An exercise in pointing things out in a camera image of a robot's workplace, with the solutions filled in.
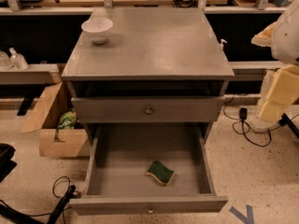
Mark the blue tape floor marker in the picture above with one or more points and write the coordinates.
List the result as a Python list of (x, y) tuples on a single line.
[(247, 218)]

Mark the white ceramic bowl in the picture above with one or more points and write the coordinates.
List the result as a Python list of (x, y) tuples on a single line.
[(97, 29)]

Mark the grey bench right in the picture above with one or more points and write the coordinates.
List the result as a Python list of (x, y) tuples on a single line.
[(253, 71)]

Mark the open grey middle drawer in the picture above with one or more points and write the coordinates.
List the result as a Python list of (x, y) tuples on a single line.
[(116, 181)]

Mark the green snack bag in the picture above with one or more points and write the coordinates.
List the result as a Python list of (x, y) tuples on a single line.
[(67, 120)]

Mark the open cardboard box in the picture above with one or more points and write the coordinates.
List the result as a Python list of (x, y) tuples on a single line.
[(45, 117)]

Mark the grey bench left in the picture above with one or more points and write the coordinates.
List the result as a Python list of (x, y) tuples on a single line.
[(34, 74)]

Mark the clear plastic bottle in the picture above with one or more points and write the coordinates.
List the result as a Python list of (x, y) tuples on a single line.
[(5, 61)]

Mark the black stand base left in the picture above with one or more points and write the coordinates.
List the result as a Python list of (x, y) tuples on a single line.
[(19, 218)]

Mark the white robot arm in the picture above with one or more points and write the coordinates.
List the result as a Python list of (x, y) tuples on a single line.
[(284, 46)]

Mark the closed grey top drawer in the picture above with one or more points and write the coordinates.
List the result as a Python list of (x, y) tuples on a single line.
[(140, 109)]

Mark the clear sanitizer bottle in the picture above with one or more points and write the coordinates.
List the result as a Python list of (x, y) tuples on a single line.
[(18, 60)]

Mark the black stand foot right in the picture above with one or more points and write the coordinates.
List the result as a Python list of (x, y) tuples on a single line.
[(285, 120)]

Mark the grey drawer cabinet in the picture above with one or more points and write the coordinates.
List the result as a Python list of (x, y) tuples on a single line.
[(155, 52)]

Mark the grey bench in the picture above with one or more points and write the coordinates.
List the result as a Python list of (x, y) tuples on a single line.
[(34, 74), (253, 71)]

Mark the black power adapter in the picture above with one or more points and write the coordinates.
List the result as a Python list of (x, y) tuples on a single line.
[(243, 113)]

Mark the white pump dispenser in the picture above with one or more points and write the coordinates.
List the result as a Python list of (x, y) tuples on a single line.
[(223, 43)]

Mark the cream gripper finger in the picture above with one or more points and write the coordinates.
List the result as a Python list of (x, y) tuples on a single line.
[(263, 39), (283, 92)]

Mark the green yellow sponge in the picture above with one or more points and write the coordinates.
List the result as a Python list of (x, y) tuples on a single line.
[(160, 172)]

